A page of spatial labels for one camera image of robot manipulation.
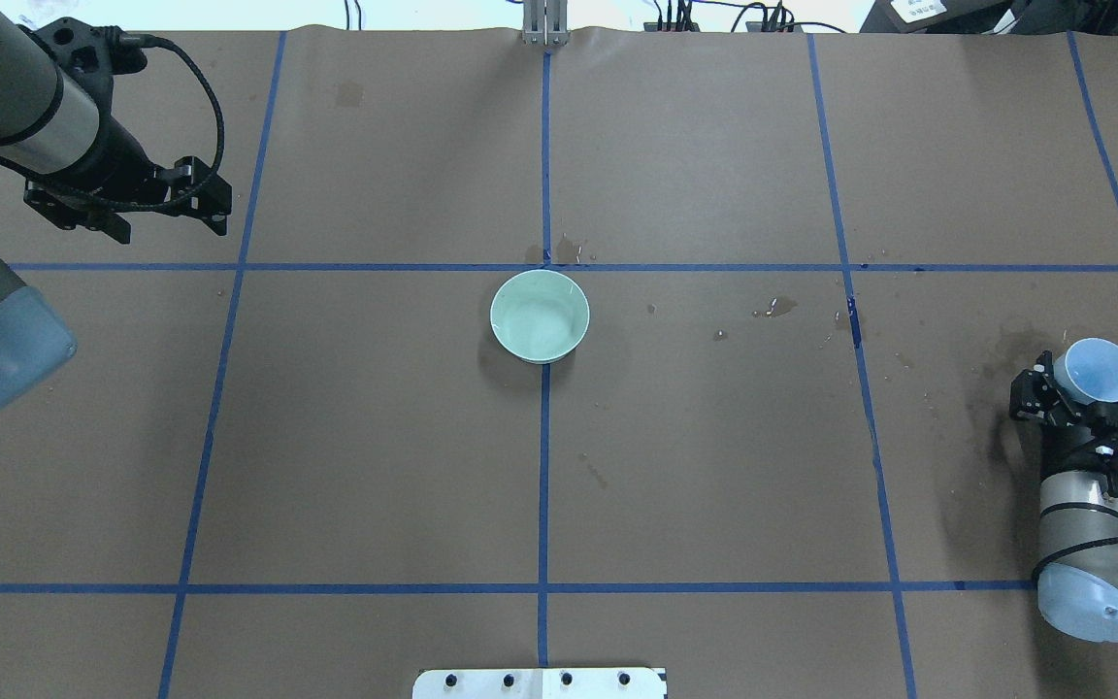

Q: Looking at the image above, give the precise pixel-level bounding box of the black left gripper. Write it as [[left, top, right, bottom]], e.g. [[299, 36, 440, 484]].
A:
[[23, 116, 234, 245]]

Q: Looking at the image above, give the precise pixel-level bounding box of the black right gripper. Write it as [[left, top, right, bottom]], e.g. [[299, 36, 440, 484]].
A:
[[1008, 352, 1118, 497]]

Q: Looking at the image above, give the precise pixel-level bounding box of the light blue plastic cup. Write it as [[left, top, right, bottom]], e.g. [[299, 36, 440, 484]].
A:
[[1053, 338, 1118, 404]]

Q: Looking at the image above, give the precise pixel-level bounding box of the pale green ceramic bowl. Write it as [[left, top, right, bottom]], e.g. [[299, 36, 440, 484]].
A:
[[487, 270, 593, 363]]

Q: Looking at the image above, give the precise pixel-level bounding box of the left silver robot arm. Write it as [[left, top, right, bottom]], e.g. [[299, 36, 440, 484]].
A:
[[0, 10, 234, 410]]

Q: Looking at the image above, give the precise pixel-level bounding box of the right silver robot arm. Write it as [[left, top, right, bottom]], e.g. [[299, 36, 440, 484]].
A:
[[1007, 338, 1118, 645]]

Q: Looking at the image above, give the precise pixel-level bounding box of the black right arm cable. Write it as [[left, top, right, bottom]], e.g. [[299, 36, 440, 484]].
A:
[[1033, 529, 1118, 583]]

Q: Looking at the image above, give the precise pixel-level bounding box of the aluminium frame post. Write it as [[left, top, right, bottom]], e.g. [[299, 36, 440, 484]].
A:
[[517, 0, 571, 49]]

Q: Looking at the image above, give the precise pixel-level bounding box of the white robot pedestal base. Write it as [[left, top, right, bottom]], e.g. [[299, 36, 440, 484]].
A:
[[411, 667, 669, 698]]

